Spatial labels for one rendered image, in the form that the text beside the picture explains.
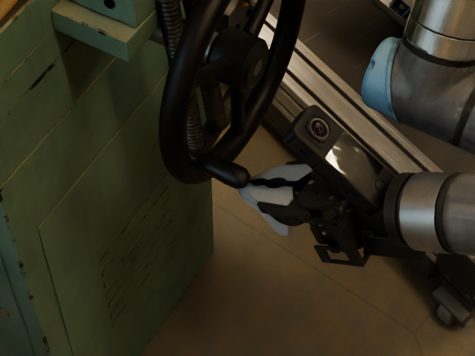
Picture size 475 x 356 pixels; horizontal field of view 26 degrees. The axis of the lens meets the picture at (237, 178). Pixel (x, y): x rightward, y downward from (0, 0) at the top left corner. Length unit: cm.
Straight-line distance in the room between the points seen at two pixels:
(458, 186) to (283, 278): 99
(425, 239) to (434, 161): 86
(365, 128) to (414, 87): 83
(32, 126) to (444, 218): 47
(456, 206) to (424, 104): 11
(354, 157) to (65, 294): 56
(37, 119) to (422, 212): 45
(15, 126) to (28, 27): 12
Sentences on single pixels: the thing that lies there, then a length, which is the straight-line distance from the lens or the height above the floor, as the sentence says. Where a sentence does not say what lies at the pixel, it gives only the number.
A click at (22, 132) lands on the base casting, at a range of 114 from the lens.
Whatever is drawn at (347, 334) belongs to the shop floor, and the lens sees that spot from 184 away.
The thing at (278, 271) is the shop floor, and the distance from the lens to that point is 190.
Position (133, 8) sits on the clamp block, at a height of 90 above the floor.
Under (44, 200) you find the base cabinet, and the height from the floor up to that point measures 62.
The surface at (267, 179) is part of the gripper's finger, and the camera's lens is 108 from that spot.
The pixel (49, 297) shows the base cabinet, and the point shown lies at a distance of 138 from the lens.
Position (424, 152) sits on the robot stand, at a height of 21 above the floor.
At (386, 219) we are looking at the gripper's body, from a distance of 97.
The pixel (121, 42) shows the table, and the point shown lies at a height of 87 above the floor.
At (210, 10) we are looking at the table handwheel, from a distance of 98.
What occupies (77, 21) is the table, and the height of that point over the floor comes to 87.
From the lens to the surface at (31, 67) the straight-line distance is 110.
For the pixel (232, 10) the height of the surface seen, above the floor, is 62.
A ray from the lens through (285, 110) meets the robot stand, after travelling 192.
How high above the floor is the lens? 162
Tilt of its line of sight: 53 degrees down
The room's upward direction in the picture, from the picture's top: straight up
